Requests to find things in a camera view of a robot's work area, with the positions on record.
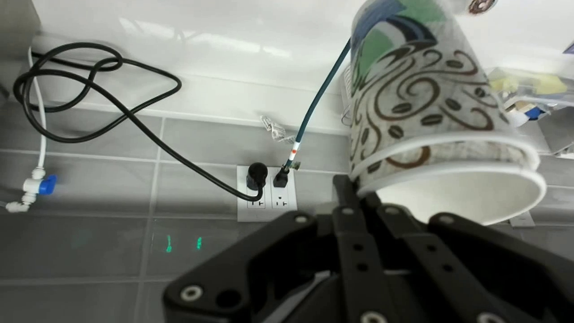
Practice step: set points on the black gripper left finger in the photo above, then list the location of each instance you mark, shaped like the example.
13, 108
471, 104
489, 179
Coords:
298, 267

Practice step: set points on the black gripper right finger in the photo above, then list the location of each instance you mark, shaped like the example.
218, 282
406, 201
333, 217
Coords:
465, 271

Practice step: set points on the clear plastic container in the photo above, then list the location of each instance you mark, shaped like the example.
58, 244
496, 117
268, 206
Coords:
541, 97

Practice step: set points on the white wall power outlet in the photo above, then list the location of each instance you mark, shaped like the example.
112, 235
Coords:
273, 203

